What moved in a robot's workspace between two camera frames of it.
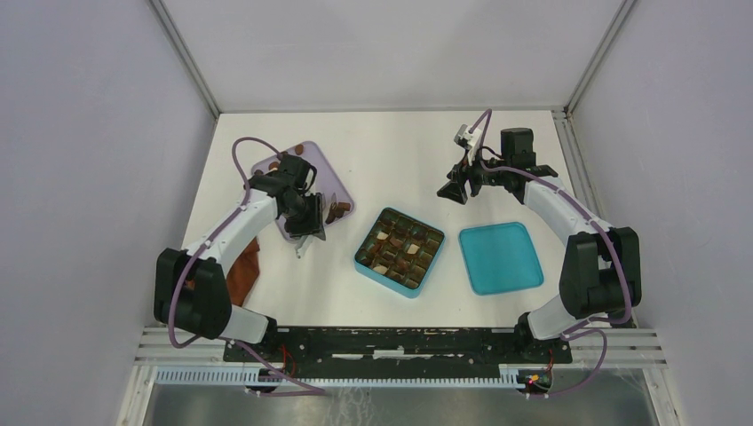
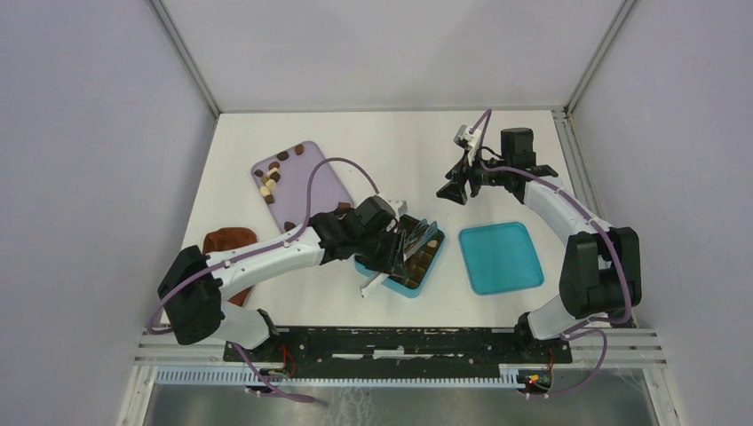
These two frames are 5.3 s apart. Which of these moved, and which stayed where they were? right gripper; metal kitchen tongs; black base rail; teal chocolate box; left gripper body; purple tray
Moved: left gripper body; metal kitchen tongs
Stayed: teal chocolate box; right gripper; black base rail; purple tray
